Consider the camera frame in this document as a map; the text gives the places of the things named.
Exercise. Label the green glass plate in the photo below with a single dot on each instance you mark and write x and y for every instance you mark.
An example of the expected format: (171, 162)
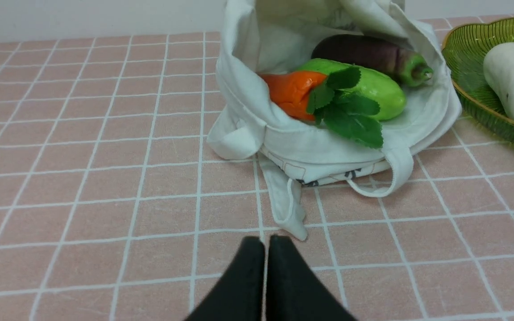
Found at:
(464, 49)

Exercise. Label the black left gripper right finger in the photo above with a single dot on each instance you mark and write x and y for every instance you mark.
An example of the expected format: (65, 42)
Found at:
(293, 291)

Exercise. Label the purple eggplant green stem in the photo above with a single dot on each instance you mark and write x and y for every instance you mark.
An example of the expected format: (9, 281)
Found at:
(405, 66)

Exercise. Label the orange carrot with leaves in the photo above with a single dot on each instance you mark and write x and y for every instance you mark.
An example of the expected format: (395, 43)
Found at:
(311, 96)

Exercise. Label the white cloth bag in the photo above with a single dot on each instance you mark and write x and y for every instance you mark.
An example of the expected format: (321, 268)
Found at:
(277, 36)

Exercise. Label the green cucumber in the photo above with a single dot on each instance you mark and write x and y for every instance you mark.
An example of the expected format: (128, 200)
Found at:
(372, 84)

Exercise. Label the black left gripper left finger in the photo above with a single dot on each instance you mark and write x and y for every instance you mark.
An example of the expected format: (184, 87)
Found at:
(237, 296)

